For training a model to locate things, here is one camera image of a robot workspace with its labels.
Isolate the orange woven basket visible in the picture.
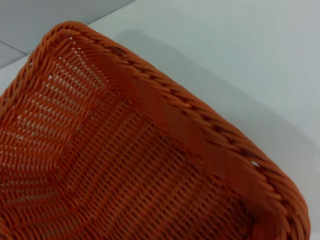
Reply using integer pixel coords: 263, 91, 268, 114
0, 20, 312, 240

